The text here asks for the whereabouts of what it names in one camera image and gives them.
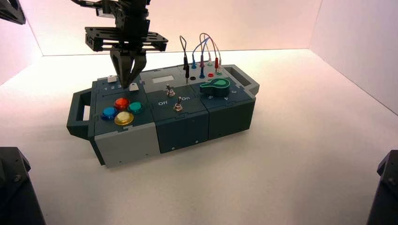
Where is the dark teal grey control box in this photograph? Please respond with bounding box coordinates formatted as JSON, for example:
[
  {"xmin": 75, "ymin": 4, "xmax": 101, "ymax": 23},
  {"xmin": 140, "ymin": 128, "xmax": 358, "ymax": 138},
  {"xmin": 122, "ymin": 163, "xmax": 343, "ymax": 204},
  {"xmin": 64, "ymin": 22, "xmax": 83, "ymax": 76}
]
[{"xmin": 66, "ymin": 64, "xmax": 260, "ymax": 169}]

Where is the white banana plug cable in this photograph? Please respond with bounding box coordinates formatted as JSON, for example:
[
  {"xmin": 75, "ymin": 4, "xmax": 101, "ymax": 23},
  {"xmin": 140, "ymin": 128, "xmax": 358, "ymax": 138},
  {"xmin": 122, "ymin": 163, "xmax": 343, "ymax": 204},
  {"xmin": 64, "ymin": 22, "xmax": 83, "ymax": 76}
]
[{"xmin": 203, "ymin": 35, "xmax": 222, "ymax": 71}]

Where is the blue banana plug cable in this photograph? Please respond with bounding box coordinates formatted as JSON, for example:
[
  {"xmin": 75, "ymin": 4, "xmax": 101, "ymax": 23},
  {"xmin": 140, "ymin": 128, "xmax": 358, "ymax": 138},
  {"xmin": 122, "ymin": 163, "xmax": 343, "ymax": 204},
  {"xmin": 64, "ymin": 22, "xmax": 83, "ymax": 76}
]
[{"xmin": 191, "ymin": 38, "xmax": 210, "ymax": 79}]

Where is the red round push button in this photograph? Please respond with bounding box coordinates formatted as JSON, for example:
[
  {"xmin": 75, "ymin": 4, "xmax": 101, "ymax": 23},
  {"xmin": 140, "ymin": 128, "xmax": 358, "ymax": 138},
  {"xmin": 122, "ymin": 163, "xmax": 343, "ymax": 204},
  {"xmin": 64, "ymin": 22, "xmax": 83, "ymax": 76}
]
[{"xmin": 114, "ymin": 97, "xmax": 130, "ymax": 111}]

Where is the blue round push button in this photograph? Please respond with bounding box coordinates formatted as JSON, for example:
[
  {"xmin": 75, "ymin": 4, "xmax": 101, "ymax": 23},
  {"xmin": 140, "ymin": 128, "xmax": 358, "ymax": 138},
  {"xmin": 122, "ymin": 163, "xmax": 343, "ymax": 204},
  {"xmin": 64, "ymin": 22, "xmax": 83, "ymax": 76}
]
[{"xmin": 101, "ymin": 107, "xmax": 119, "ymax": 121}]

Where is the green black rotary knob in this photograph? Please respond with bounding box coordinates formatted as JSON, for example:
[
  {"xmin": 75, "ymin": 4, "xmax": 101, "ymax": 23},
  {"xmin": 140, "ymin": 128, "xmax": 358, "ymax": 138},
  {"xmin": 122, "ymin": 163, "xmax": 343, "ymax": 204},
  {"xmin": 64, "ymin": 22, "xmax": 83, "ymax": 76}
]
[{"xmin": 199, "ymin": 78, "xmax": 231, "ymax": 97}]

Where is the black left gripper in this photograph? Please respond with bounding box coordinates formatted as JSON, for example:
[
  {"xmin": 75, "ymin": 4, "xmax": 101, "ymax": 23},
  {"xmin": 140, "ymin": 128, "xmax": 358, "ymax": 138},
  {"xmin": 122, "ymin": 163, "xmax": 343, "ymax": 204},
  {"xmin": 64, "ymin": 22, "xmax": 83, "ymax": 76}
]
[{"xmin": 85, "ymin": 0, "xmax": 169, "ymax": 90}]

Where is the yellow round push button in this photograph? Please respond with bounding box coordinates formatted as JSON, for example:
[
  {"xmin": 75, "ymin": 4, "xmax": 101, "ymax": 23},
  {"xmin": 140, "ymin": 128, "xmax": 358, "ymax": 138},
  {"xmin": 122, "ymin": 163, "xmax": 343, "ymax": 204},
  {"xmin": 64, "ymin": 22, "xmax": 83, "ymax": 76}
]
[{"xmin": 114, "ymin": 112, "xmax": 135, "ymax": 127}]

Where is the red banana plug cable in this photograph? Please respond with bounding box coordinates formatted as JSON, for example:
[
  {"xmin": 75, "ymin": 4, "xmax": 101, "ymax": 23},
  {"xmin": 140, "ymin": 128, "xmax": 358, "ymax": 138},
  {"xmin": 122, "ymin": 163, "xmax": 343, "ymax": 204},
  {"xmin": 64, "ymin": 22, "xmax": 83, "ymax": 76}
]
[{"xmin": 199, "ymin": 32, "xmax": 219, "ymax": 69}]

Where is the black banana plug cable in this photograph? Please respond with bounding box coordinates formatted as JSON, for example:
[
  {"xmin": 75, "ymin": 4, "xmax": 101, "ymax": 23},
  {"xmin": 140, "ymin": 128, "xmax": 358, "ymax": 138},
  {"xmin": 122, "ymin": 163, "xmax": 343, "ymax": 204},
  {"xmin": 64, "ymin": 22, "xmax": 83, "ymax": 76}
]
[{"xmin": 179, "ymin": 35, "xmax": 190, "ymax": 85}]

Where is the green round push button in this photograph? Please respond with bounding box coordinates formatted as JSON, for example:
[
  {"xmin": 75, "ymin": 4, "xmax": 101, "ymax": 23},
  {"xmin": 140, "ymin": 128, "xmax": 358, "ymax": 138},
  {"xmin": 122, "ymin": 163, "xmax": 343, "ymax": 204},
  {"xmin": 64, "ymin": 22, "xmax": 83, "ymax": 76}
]
[{"xmin": 128, "ymin": 102, "xmax": 145, "ymax": 115}]

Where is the pale rectangular display window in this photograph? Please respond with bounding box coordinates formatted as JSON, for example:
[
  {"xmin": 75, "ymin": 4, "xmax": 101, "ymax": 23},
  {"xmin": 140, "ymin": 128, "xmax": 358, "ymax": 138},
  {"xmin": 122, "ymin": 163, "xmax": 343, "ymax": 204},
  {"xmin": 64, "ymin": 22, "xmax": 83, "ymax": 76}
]
[{"xmin": 152, "ymin": 75, "xmax": 174, "ymax": 84}]

